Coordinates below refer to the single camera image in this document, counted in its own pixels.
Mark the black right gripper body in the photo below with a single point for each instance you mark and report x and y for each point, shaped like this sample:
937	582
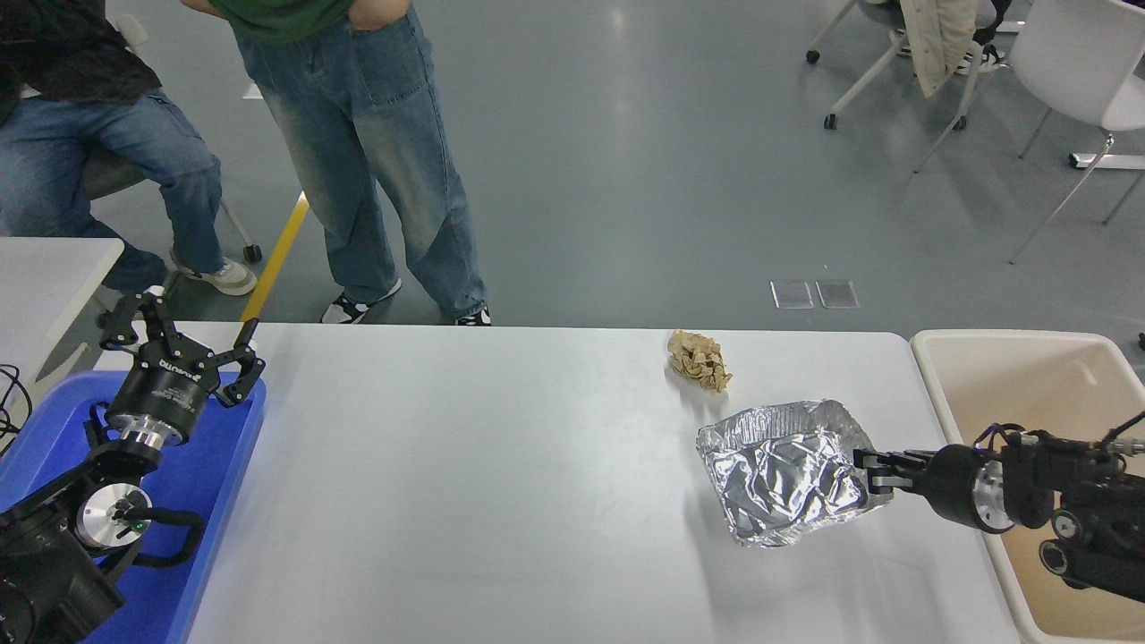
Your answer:
953	487

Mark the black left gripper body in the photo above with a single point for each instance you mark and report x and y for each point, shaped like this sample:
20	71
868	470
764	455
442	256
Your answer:
165	394

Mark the foil tray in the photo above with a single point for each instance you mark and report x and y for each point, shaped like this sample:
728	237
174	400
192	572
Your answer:
778	474

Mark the tan paper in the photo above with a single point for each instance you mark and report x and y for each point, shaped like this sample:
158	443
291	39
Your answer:
700	360

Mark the standing person's left hand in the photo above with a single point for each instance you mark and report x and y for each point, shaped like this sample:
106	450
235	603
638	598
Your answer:
380	12

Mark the blue plastic tray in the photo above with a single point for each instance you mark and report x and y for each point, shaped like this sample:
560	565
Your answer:
206	465

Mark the large pale plastic bin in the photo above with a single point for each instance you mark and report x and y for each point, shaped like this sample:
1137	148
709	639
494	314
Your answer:
1029	376

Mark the clear floor plate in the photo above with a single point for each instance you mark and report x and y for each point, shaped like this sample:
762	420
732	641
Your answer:
836	294
792	295

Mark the seated person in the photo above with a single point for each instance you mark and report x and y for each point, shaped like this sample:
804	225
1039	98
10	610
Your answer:
54	143

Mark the standing person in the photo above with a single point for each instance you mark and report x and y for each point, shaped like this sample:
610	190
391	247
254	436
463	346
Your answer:
358	134

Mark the white floor base bar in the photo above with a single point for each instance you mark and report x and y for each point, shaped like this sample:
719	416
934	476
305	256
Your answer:
1107	161

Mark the white-legged rolling chair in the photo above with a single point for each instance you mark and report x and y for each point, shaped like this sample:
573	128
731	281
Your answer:
863	76

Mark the person with black-white shoes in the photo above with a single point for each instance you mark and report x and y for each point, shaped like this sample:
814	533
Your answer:
979	55

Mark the white shell chair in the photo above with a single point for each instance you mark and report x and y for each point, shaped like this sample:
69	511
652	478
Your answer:
1073	54

